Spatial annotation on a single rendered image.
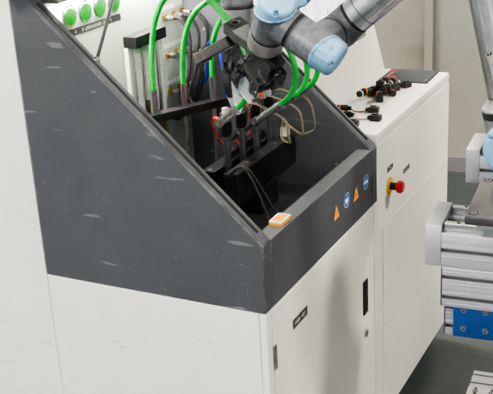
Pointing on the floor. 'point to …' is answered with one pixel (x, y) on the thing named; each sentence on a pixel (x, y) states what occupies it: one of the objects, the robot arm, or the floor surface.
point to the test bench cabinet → (163, 342)
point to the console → (401, 216)
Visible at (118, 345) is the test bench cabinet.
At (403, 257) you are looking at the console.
